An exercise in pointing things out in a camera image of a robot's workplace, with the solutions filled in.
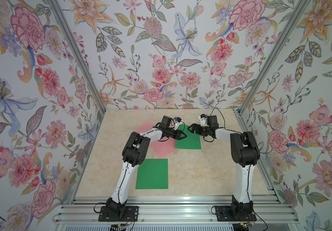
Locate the corner aluminium post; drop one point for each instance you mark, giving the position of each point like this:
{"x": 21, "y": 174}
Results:
{"x": 288, "y": 29}
{"x": 62, "y": 22}

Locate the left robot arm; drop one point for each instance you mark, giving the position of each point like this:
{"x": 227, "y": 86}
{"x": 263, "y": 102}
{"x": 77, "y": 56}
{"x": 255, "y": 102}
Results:
{"x": 134, "y": 154}

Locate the green paper hidden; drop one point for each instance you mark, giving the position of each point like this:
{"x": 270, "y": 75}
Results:
{"x": 191, "y": 142}

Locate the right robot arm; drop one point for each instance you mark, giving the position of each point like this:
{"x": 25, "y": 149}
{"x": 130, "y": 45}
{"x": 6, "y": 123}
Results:
{"x": 244, "y": 152}

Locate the pink paper left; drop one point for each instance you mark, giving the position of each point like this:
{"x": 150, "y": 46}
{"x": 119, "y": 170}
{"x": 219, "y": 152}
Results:
{"x": 145, "y": 127}

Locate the left corner aluminium post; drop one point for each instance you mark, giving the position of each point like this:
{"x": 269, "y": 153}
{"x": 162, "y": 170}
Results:
{"x": 62, "y": 22}

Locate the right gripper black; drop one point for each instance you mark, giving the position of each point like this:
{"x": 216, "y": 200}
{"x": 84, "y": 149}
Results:
{"x": 194, "y": 125}

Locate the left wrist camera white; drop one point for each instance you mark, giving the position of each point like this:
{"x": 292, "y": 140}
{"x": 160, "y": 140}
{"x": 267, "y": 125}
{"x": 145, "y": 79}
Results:
{"x": 177, "y": 122}

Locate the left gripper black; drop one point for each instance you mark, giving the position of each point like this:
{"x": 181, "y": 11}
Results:
{"x": 178, "y": 134}

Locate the right corner aluminium post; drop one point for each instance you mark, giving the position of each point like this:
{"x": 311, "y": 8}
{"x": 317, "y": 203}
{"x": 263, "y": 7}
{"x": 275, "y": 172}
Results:
{"x": 288, "y": 29}

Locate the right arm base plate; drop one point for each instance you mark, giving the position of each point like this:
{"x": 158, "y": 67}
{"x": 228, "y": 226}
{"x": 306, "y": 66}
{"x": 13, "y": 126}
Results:
{"x": 227, "y": 213}

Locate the pink paper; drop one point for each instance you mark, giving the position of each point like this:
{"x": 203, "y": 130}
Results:
{"x": 163, "y": 148}
{"x": 145, "y": 127}

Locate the aluminium rail frame front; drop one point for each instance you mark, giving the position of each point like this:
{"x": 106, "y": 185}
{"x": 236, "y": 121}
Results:
{"x": 271, "y": 211}

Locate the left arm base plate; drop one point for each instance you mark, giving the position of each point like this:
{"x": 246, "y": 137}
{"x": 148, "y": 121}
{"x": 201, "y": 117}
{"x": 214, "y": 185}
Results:
{"x": 121, "y": 214}

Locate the green paper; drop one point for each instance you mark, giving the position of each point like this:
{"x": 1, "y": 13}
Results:
{"x": 152, "y": 174}

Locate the pink paper middle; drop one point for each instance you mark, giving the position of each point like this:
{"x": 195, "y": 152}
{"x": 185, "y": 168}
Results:
{"x": 163, "y": 148}

